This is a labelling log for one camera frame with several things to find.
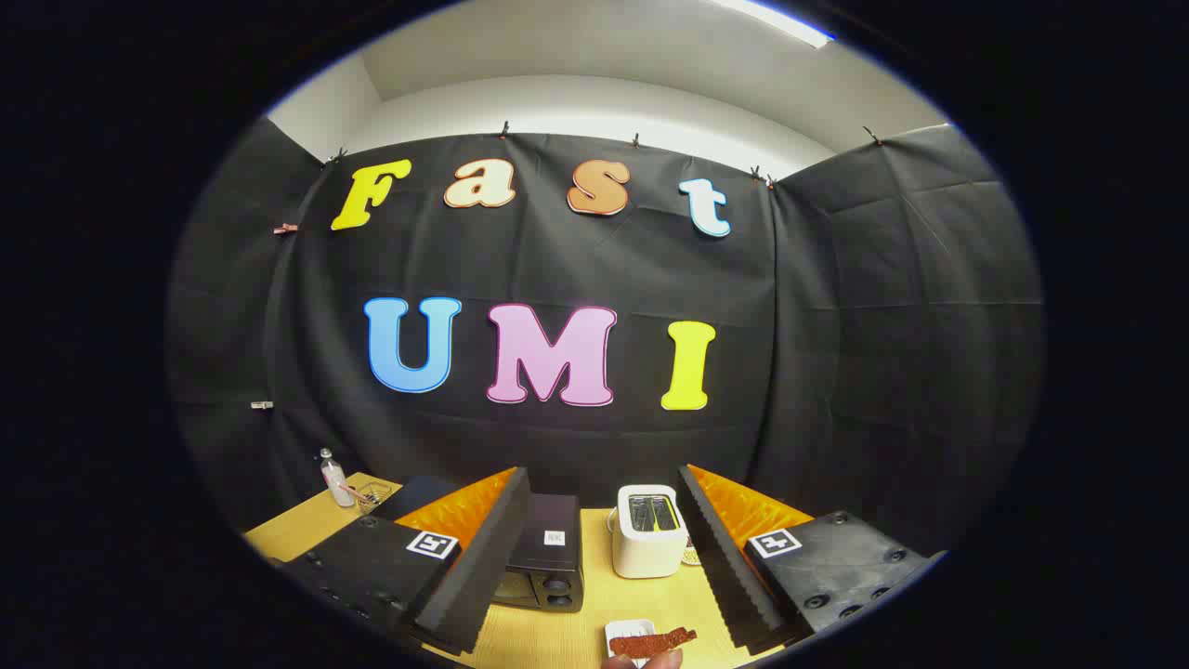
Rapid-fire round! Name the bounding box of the white rectangular dish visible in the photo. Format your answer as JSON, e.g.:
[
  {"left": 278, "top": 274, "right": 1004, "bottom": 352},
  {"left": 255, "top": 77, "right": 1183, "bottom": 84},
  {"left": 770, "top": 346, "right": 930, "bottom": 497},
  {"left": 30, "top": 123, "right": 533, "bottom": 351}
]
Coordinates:
[{"left": 604, "top": 619, "right": 657, "bottom": 662}]

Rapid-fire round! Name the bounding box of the black toaster oven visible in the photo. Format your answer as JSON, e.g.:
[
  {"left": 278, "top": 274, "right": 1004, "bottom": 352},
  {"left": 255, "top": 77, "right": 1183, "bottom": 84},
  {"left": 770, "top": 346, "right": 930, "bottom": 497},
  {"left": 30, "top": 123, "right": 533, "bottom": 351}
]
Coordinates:
[{"left": 372, "top": 476, "right": 584, "bottom": 614}]

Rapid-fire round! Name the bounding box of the white pop-up toaster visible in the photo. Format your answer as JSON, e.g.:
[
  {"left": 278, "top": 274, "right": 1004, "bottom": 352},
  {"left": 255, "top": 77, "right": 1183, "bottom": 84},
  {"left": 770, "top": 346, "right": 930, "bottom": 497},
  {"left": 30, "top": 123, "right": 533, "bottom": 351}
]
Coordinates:
[{"left": 608, "top": 483, "right": 690, "bottom": 579}]

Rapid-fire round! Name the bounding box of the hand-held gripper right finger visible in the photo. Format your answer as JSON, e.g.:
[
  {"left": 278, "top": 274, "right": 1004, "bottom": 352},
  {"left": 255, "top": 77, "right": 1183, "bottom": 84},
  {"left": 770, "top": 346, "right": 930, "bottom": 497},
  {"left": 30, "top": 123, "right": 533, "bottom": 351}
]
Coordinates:
[{"left": 676, "top": 465, "right": 934, "bottom": 656}]

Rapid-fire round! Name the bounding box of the reddish brown meat strip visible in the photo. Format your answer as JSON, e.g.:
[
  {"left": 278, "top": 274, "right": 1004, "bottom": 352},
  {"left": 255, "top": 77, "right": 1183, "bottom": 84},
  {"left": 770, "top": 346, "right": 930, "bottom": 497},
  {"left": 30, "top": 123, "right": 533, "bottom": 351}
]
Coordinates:
[{"left": 608, "top": 627, "right": 698, "bottom": 659}]

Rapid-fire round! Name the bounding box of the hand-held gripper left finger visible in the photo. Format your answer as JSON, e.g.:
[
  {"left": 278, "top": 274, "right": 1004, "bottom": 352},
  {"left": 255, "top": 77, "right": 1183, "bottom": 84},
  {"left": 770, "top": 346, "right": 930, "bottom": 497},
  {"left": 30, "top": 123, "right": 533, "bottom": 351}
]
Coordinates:
[{"left": 279, "top": 466, "right": 532, "bottom": 656}]

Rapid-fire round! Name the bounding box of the ceiling light strip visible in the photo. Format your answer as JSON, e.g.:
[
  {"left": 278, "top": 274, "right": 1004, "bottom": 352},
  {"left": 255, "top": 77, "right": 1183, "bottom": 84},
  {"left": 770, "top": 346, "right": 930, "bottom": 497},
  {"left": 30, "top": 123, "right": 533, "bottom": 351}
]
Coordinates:
[{"left": 715, "top": 0, "right": 837, "bottom": 47}]

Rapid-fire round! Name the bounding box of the clear plastic bottle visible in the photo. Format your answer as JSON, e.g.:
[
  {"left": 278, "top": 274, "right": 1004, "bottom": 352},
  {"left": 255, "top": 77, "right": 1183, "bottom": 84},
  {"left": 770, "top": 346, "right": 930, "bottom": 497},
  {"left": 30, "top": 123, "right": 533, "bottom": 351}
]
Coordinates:
[{"left": 320, "top": 448, "right": 356, "bottom": 508}]

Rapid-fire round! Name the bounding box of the black backdrop cloth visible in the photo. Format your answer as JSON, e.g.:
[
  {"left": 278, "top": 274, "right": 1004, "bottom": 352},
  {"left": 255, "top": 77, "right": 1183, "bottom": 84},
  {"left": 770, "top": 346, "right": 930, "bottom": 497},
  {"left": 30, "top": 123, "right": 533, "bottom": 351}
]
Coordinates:
[{"left": 167, "top": 116, "right": 1046, "bottom": 558}]

